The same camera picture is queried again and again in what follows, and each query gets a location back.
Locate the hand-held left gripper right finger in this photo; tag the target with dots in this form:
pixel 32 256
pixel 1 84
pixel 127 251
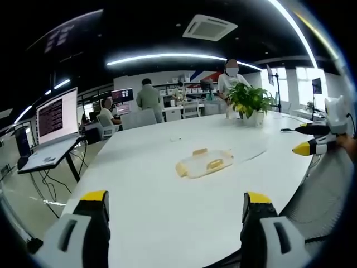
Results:
pixel 279 243

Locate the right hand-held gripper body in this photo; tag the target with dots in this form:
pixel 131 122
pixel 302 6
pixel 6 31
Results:
pixel 336 114

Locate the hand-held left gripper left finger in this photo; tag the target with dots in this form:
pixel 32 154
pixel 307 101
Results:
pixel 69 240

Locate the person's right hand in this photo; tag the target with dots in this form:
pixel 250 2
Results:
pixel 349 143

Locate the black phone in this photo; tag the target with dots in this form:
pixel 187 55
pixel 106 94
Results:
pixel 285 130

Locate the small screen on stand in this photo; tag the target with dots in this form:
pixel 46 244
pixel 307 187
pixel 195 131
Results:
pixel 317 86

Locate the grey mesh office chair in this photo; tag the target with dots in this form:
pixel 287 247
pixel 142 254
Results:
pixel 318 190

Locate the black tripod stand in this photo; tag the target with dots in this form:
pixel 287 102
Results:
pixel 278 92

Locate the white plant pot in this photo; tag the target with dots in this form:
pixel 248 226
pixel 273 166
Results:
pixel 255 118

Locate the green potted plant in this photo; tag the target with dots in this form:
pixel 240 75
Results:
pixel 248 97

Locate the clear glass bottle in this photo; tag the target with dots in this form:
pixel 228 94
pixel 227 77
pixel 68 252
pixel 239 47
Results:
pixel 231 113

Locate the white side desk black legs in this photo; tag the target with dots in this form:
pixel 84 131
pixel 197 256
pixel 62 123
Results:
pixel 47 156

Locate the curved ceiling light strip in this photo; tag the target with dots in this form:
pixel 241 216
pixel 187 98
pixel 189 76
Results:
pixel 301 33

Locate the black computer box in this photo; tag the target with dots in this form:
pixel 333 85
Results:
pixel 23 145

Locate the white office chair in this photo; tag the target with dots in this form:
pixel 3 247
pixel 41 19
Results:
pixel 104 127

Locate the large computer monitor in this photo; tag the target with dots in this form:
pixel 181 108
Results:
pixel 57 117

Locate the white dining chair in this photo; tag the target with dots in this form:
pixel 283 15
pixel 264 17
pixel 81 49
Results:
pixel 191 110

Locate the grey chair back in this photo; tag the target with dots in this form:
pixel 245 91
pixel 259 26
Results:
pixel 139 118

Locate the white cabinet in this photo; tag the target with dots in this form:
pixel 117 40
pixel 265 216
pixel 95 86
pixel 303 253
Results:
pixel 173 114

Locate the ceiling air conditioner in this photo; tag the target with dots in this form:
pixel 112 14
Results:
pixel 210 27

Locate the long ceiling light strip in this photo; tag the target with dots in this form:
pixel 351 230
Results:
pixel 167 57

